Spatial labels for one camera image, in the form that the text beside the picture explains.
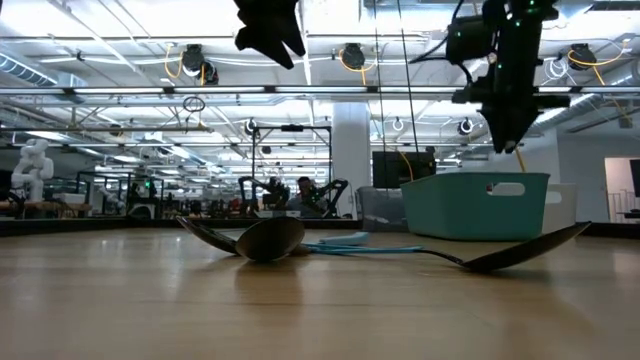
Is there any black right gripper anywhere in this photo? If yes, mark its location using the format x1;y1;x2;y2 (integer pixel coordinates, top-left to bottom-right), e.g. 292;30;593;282
452;64;571;155

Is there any teal handled metal spoon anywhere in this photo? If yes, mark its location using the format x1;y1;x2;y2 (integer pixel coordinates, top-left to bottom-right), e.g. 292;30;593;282
175;215;239;255
302;221;592;274
234;216;424;263

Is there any teal plastic bin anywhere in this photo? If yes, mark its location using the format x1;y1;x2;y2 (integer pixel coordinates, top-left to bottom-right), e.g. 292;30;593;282
399;172;550;242

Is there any black monitor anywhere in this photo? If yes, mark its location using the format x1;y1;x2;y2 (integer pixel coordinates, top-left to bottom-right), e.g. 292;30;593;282
372;149;437;190

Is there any white building column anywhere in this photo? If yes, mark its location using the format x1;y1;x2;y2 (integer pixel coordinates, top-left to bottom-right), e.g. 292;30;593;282
332;102;372;220

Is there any grey translucent plastic bin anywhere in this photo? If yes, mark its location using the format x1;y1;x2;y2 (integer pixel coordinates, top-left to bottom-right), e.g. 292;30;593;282
358;185;407;233

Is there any white humanoid robot figure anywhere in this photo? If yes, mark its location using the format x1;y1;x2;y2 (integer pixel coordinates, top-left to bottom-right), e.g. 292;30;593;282
10;138;55;204

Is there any black ceiling cable reel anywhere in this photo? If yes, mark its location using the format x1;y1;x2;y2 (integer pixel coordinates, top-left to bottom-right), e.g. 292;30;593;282
180;43;207;77
568;43;594;71
341;42;366;71
199;60;220;86

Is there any silver ventilation duct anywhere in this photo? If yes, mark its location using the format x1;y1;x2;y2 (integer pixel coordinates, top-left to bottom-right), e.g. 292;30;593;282
0;52;86;104
529;59;640;144

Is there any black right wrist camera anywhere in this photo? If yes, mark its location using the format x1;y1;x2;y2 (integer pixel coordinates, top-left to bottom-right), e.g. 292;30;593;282
446;17;496;65

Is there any black metal rig frame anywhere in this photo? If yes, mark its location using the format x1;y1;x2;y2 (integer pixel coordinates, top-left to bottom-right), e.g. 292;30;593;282
251;124;333;211

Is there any thin black hanging cable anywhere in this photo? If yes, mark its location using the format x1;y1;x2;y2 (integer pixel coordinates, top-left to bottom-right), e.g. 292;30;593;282
373;19;386;151

